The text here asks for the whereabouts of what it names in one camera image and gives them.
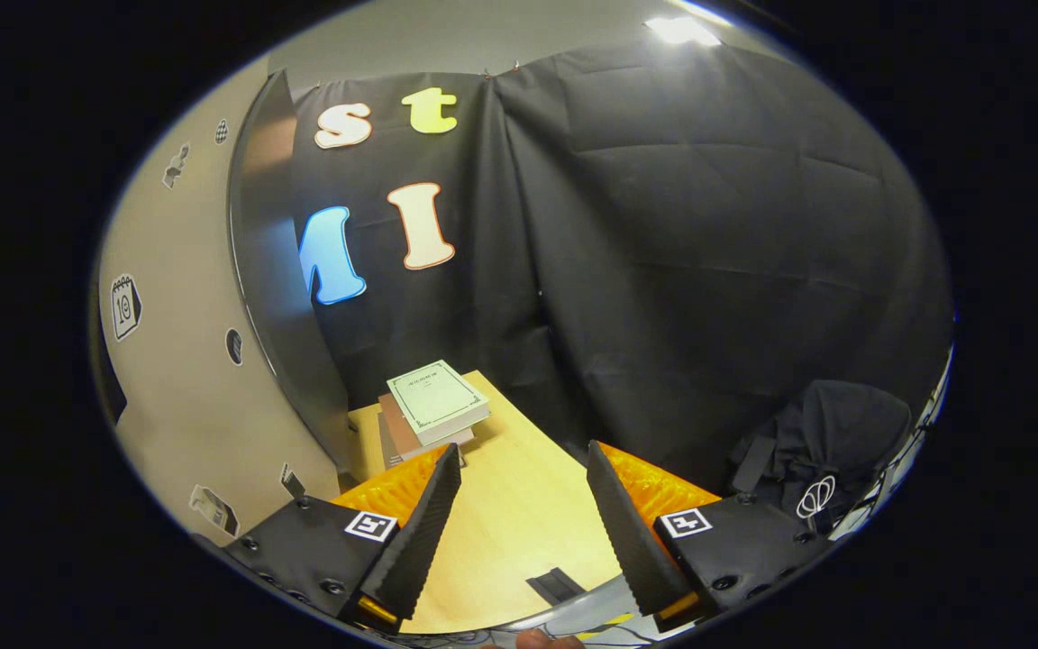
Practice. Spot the white cabinet door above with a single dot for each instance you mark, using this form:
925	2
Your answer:
177	388

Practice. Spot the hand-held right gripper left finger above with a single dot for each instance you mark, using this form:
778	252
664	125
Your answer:
420	541

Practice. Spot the black backdrop cloth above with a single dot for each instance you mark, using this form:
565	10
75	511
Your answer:
708	270

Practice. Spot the black backpack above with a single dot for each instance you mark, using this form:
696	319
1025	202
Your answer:
843	424

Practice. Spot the ceiling light panel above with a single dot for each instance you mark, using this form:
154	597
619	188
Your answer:
681	30

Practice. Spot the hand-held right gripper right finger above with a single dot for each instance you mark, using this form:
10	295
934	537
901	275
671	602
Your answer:
627	541

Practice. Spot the white book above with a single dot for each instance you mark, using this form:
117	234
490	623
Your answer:
436	397

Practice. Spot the dark grey cabinet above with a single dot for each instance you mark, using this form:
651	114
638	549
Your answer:
276	252

